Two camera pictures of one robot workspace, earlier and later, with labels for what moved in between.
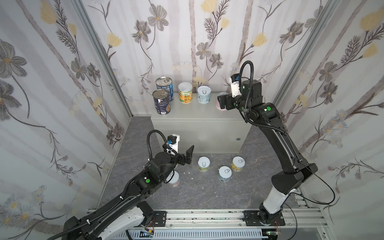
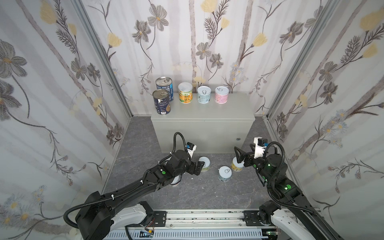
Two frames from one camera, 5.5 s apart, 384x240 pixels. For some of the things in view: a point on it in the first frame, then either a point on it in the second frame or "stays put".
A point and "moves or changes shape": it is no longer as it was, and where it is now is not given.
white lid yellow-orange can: [185, 90] stays put
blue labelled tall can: [165, 83] stays put
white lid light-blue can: [203, 94] stays put
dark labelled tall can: [162, 101] stays put
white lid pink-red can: [217, 103] moves or changes shape
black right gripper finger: [223, 100] to [240, 155]
